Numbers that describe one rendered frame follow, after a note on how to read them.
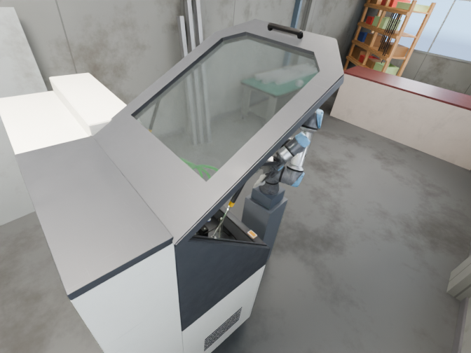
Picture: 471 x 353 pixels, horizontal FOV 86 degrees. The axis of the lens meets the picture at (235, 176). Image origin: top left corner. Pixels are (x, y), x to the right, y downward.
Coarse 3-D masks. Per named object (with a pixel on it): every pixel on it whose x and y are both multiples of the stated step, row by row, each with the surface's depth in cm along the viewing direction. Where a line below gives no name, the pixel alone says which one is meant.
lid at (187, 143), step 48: (240, 48) 117; (288, 48) 106; (336, 48) 95; (144, 96) 117; (192, 96) 109; (240, 96) 100; (288, 96) 92; (144, 144) 100; (192, 144) 94; (240, 144) 87; (144, 192) 87; (192, 192) 81
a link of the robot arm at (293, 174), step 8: (320, 112) 157; (312, 120) 158; (320, 120) 156; (304, 128) 161; (312, 128) 159; (312, 136) 164; (304, 152) 166; (296, 160) 168; (288, 168) 171; (296, 168) 168; (288, 176) 170; (296, 176) 169; (288, 184) 174; (296, 184) 170
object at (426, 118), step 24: (360, 72) 494; (336, 96) 514; (360, 96) 484; (384, 96) 457; (408, 96) 432; (432, 96) 416; (456, 96) 430; (360, 120) 502; (384, 120) 473; (408, 120) 447; (432, 120) 423; (456, 120) 402; (408, 144) 462; (432, 144) 437; (456, 144) 415
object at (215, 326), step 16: (256, 272) 147; (240, 288) 142; (256, 288) 164; (224, 304) 138; (240, 304) 160; (208, 320) 134; (224, 320) 155; (240, 320) 182; (192, 336) 131; (208, 336) 149; (224, 336) 175; (192, 352) 145; (208, 352) 169
